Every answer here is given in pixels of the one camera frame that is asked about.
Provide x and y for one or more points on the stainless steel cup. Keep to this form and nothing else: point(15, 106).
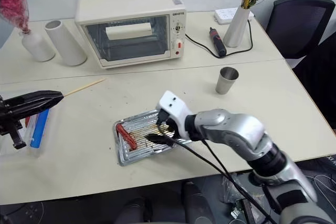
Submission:
point(226, 83)

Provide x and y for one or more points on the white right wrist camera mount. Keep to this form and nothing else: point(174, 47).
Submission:
point(174, 107)

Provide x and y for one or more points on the white power strip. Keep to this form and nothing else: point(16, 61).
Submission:
point(223, 15)

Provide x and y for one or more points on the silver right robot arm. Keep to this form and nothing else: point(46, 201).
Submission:
point(236, 127)

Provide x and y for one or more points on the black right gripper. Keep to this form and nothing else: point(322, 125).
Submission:
point(173, 129)

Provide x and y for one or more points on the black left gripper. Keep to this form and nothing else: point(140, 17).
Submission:
point(11, 113)

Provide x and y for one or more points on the red grilled sausage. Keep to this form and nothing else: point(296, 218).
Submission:
point(127, 136)

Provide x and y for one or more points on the cream countertop toaster oven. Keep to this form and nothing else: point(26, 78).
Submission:
point(126, 6)

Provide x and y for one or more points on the black mesh office chair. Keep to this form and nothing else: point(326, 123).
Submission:
point(296, 22)

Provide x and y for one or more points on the silver metal baking tray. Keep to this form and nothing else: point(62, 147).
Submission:
point(147, 153)

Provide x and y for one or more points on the white plastic cylinder tube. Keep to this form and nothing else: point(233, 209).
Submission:
point(67, 44)

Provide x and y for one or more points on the blue white flat pack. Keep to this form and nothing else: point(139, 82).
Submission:
point(39, 129)

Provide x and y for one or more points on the wooden skewer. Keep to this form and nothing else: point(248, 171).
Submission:
point(84, 86)

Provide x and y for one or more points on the white bottle vase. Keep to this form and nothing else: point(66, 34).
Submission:
point(36, 47)

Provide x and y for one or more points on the black red handheld tool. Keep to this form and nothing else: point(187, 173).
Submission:
point(217, 41)

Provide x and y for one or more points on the pink dried flower bunch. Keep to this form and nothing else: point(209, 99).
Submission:
point(11, 1)

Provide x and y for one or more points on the clear plastic bag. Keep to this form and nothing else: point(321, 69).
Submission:
point(233, 188)

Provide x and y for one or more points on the white ribbed tall vase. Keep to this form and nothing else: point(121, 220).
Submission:
point(237, 28)

